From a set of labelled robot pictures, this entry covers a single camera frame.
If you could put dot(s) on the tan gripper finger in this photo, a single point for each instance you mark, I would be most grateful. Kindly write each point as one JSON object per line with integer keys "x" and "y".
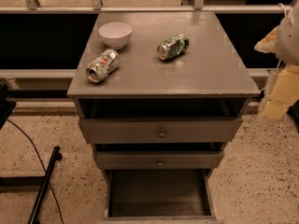
{"x": 267, "y": 44}
{"x": 280, "y": 93}

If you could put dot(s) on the green soda can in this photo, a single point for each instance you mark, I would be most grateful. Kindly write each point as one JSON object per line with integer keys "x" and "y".
{"x": 172, "y": 46}

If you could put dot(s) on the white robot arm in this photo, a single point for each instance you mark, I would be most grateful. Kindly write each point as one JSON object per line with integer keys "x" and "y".
{"x": 287, "y": 44}

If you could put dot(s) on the top grey drawer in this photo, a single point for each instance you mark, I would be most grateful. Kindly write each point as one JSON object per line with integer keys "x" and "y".
{"x": 138, "y": 131}

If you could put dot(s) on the grey wooden drawer cabinet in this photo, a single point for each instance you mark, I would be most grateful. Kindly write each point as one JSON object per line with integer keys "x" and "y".
{"x": 207, "y": 81}

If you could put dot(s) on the crushed red white can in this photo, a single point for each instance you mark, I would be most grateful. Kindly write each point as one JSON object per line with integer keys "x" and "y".
{"x": 99, "y": 69}

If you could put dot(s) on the bottom open grey drawer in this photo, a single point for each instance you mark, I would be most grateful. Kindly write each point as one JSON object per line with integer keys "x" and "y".
{"x": 159, "y": 197}

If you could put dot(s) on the middle grey drawer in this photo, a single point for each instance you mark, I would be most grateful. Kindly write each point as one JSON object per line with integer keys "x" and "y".
{"x": 129, "y": 160}

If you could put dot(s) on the white ceramic bowl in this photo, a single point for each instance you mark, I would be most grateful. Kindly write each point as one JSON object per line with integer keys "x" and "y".
{"x": 115, "y": 35}

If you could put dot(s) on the black device at left edge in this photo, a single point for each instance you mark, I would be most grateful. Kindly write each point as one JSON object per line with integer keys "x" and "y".
{"x": 6, "y": 107}

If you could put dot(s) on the black metal stand leg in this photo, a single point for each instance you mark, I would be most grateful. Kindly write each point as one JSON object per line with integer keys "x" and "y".
{"x": 45, "y": 182}

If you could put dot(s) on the metal railing frame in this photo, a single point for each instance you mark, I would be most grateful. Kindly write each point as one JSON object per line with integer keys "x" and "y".
{"x": 93, "y": 3}

